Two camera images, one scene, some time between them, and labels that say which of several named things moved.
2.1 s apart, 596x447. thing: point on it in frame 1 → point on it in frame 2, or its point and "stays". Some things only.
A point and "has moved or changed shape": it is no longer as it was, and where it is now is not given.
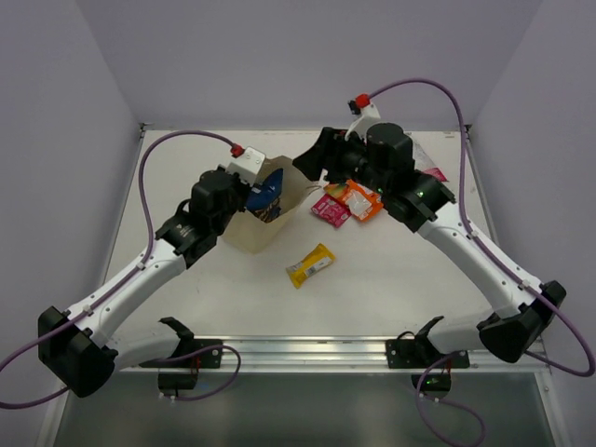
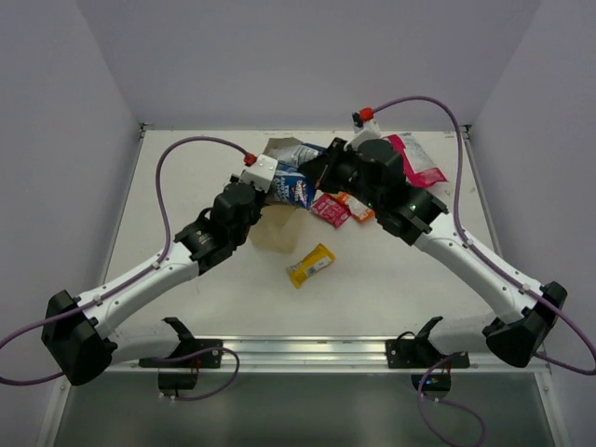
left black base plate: (212, 358) stays
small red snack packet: (332, 209) stays
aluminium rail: (337, 355) stays
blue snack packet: (265, 191) has moved or changed shape
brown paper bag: (253, 235) → (280, 226)
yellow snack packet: (320, 258) stays
